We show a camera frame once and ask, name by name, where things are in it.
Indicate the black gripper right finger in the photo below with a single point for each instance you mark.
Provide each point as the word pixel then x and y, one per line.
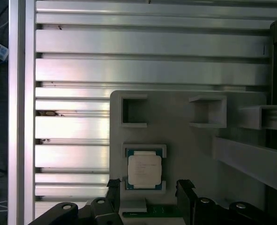
pixel 199 211

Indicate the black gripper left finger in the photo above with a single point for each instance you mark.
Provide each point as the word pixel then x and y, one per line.
pixel 100 211

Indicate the silver-topped CPU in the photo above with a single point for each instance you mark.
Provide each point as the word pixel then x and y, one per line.
pixel 144 168

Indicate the green RAM stick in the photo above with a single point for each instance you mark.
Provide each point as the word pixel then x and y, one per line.
pixel 161 210

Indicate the grey parts rack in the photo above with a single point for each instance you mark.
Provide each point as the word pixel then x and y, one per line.
pixel 175 140

